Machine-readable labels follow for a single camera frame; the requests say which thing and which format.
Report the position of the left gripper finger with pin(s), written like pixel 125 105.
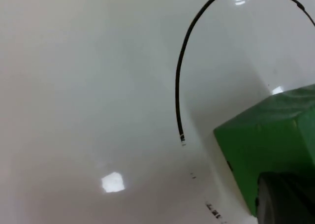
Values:
pixel 288 204

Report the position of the green cube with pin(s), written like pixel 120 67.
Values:
pixel 261 140

